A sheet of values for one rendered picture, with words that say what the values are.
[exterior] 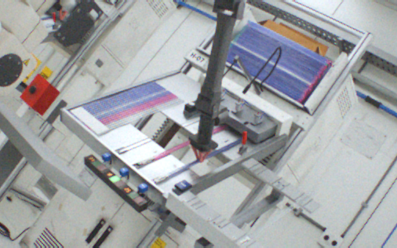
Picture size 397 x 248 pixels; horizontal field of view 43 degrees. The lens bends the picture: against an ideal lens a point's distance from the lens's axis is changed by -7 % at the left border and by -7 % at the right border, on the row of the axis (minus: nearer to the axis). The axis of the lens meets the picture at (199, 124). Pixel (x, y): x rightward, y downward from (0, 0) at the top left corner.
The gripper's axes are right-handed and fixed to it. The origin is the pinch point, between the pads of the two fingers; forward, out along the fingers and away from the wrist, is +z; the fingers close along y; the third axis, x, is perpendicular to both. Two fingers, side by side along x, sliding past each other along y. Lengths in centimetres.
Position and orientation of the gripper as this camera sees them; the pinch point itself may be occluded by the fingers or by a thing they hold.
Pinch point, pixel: (200, 159)
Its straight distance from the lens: 212.0
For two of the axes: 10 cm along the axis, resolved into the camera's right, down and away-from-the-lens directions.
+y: -7.0, -4.7, 5.4
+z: -1.4, 8.3, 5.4
